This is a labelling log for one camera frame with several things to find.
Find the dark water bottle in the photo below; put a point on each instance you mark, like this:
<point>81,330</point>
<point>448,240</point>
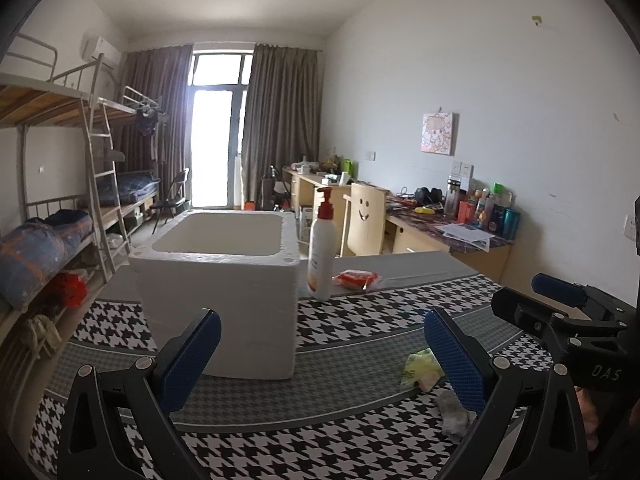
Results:
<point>453,197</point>

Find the desk with dark patterned top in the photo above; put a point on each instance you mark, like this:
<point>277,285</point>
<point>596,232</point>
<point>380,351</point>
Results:
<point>430,232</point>

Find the white wall switch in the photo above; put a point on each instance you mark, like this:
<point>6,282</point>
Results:
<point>461,169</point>
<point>630,227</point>

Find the white air conditioner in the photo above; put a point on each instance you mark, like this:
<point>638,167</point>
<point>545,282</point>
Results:
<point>100,51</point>

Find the red plastic bag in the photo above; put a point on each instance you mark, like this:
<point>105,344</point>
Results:
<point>70,290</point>

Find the brown curtain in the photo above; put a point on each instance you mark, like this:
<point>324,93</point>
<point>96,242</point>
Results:
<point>285,110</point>
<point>160,85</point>

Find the cartoon wall poster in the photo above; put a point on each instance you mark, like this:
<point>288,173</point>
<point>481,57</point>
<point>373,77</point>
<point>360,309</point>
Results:
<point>440,132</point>

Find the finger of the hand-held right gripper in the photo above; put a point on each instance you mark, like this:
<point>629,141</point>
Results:
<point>557,287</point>
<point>520,310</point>

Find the white and green box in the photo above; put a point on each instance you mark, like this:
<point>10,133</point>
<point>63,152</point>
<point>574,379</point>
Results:
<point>305,222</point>

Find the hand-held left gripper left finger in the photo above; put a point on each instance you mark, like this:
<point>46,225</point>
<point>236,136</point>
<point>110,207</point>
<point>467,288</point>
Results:
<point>192,360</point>

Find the folded dark blue quilt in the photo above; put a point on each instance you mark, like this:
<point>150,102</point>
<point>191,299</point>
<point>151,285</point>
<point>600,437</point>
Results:
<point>127,185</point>

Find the yellow toy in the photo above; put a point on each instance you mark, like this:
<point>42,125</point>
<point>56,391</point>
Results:
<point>424,210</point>

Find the row of toiletry bottles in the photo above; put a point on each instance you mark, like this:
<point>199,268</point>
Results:
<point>492,212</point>

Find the wooden chair with smiley face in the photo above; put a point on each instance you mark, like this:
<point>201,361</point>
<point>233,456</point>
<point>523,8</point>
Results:
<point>367,220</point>

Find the grey sock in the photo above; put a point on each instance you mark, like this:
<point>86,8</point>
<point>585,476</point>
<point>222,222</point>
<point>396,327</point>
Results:
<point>455,412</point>

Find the dark hanging clothes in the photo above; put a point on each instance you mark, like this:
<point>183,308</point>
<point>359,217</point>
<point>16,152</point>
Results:
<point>150,130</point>

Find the houndstooth printed blanket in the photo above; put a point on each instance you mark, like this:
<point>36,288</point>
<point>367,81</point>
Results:
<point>350,330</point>

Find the black headphones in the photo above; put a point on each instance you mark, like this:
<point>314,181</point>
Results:
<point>428,195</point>

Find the grey metal bed ladder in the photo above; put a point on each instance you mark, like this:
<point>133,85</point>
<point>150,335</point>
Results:
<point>102,160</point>

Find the pale yellow cloth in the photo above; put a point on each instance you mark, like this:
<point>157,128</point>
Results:
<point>40,337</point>

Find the tall white roll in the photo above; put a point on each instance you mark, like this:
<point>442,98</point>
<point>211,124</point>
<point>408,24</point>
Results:
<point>238,180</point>

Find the green paper bag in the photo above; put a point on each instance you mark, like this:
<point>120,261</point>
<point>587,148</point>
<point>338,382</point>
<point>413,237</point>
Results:
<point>346,167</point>

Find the red packet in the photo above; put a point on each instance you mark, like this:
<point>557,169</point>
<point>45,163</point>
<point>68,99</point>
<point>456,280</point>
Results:
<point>356,280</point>

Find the blue plaid quilt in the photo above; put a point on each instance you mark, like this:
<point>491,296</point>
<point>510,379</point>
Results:
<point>30,260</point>

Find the person's right hand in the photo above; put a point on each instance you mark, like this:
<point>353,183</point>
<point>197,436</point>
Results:
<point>589,417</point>

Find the glass balcony door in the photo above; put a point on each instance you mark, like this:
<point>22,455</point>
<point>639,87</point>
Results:
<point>217,135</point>

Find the white foam box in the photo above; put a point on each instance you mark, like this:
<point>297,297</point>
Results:
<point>225,310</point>

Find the white paper sheets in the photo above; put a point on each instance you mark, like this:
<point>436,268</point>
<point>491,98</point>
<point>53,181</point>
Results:
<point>462,236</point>

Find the white pump lotion bottle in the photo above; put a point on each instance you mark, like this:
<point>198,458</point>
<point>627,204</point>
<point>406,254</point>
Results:
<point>320,255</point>

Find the black folding chair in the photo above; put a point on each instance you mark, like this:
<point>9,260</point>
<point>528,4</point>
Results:
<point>172,200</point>

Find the yellow-green packet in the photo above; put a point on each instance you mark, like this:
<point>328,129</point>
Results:
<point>422,367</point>

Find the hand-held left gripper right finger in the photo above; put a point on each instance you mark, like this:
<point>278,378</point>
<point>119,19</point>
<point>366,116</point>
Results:
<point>452,360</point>

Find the grey metal bunk bed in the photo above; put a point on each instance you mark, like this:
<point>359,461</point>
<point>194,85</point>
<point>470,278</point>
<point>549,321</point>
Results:
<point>132,105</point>
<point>30,95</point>

